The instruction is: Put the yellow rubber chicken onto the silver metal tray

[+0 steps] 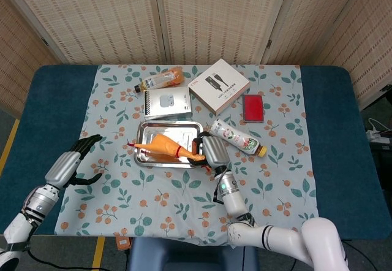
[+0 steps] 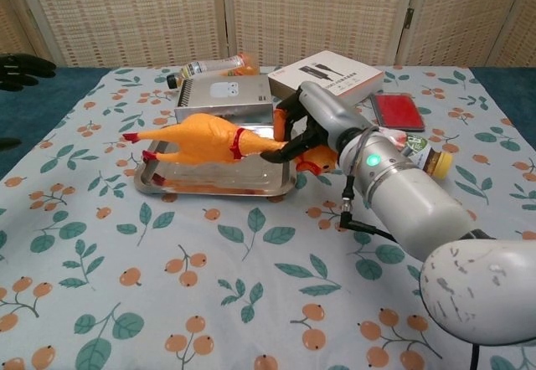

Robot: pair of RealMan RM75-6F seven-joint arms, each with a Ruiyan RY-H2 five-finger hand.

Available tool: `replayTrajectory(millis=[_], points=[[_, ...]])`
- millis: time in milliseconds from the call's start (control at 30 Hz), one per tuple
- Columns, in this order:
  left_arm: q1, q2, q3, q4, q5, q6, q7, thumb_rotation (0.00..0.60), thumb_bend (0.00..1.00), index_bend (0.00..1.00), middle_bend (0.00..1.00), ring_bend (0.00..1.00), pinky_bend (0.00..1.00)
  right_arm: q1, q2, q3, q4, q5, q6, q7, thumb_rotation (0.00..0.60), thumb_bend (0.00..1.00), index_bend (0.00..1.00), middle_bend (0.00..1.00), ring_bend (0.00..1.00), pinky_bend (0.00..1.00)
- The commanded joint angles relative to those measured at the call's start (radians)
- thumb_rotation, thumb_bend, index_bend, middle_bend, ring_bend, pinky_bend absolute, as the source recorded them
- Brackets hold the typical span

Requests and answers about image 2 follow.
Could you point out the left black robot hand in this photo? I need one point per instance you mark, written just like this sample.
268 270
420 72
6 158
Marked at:
25 68

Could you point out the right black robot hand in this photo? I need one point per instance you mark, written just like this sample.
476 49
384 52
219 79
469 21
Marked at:
331 108

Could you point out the yellow rubber chicken toy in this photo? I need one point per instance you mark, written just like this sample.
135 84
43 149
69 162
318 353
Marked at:
201 135

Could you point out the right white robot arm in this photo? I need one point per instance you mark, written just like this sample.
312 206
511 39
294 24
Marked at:
410 194

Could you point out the stainless steel tray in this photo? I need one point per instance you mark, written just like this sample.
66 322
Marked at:
218 177

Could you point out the white cardboard product box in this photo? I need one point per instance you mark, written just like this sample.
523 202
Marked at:
335 68

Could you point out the red stamp pad case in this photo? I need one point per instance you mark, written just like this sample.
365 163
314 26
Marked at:
398 110

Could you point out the silver metal power supply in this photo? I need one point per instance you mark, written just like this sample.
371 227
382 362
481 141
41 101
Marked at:
226 91

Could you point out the yellow-capped tea bottle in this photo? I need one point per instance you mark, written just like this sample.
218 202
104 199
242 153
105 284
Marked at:
435 162

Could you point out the metal screen hinge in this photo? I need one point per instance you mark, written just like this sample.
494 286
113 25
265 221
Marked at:
409 18

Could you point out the woven folding screen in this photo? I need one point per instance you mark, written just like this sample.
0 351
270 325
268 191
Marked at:
134 14

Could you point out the black-capped clear bottle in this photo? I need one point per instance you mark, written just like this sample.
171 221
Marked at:
197 70

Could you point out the floral fruit print tablecloth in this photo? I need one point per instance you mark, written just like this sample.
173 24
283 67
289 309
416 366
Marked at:
209 311

